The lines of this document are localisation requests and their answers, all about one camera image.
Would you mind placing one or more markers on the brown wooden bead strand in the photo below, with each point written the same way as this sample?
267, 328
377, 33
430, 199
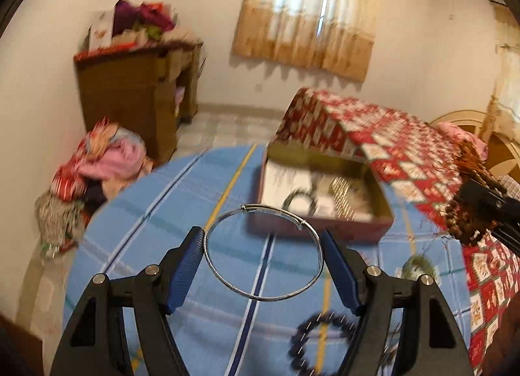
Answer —
467, 213

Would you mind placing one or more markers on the wooden bed headboard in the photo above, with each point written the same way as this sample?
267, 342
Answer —
503, 161

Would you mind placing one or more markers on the beige window curtain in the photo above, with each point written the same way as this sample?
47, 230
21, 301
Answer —
284, 35

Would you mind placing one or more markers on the red cabinet cover cloth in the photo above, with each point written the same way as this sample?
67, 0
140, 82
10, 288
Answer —
113, 51

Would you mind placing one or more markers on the pile of clothes on cabinet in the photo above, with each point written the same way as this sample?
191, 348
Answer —
142, 14

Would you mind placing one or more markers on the wooden cabinet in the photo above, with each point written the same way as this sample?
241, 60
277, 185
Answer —
122, 104

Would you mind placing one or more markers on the silver bangle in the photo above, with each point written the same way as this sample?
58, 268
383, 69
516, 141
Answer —
248, 207

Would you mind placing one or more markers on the pink pillow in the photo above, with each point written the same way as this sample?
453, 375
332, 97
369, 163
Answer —
451, 130

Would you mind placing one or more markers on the narrow beige curtain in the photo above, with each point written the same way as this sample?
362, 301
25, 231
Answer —
510, 88

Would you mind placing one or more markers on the stack of pastel boxes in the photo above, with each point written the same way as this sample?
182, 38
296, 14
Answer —
178, 96

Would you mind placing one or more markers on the pink tin box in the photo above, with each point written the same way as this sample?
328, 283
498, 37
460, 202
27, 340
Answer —
345, 230

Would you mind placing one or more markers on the pile of colourful clothes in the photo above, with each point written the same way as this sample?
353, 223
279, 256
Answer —
113, 157

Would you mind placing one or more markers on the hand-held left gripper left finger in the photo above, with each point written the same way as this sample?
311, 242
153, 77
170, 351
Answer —
187, 262

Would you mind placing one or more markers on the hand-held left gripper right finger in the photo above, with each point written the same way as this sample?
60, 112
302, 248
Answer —
341, 270

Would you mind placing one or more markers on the white cardboard box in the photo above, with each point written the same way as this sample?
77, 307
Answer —
99, 35

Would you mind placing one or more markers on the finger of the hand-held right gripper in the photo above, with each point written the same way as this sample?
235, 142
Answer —
508, 236
487, 197

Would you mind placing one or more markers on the red checkered bed blanket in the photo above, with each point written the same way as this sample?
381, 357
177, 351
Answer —
365, 124

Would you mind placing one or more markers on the printed paper sheet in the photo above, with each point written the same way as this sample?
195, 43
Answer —
325, 205

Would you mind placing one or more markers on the green jade bangle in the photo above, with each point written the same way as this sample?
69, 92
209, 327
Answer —
418, 268

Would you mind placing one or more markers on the blue plaid tablecloth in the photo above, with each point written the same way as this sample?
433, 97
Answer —
162, 205

